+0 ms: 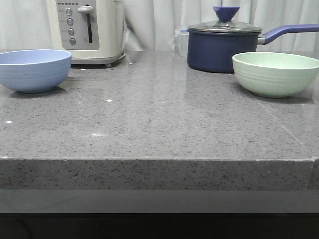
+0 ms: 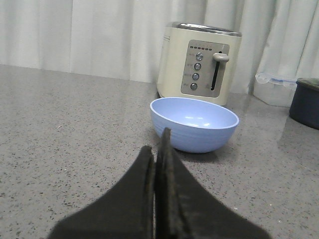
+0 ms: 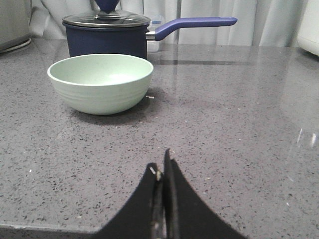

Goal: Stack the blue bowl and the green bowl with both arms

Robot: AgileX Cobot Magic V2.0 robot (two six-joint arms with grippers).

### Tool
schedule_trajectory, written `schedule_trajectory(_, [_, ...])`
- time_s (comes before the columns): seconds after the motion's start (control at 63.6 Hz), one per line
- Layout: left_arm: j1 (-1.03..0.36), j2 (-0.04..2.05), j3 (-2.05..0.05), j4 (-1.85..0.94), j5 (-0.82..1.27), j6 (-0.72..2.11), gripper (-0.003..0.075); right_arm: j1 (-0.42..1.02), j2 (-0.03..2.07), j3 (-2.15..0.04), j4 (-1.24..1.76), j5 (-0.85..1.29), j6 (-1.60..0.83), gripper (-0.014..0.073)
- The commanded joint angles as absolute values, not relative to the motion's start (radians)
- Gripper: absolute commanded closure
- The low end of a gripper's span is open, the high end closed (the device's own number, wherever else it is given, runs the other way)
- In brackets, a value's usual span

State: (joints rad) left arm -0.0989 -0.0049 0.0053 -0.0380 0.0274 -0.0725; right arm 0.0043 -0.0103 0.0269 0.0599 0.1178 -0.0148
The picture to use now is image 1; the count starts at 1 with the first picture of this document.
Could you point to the cream toaster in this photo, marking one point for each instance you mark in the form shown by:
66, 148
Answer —
91, 30

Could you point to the glass pot lid blue knob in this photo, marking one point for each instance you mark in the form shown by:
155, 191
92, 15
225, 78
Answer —
225, 22

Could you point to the blue bowl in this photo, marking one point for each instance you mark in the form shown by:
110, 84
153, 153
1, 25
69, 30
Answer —
34, 71

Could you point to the green bowl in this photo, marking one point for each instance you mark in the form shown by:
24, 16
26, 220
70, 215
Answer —
274, 75

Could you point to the clear plastic container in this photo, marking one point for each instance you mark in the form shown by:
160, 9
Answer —
181, 41

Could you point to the dark blue saucepan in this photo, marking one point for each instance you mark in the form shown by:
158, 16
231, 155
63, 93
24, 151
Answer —
213, 52

